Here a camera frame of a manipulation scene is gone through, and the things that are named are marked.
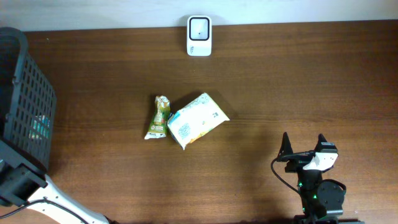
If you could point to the dark grey plastic basket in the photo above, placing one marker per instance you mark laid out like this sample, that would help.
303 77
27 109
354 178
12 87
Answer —
25 93

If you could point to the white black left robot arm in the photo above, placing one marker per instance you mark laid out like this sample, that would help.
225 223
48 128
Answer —
25 184

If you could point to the teal white tissue pack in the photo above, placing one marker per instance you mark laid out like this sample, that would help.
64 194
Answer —
39 128

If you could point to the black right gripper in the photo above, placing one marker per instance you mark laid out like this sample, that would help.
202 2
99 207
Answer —
295 164

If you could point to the yellow white snack bag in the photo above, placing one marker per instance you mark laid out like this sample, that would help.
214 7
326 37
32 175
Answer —
195 120

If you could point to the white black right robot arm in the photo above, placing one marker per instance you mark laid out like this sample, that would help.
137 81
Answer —
322 199

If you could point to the green drink pouch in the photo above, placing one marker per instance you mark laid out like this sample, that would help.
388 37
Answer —
158 125

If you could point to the white barcode scanner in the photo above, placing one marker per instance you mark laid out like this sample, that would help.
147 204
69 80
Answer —
199 36

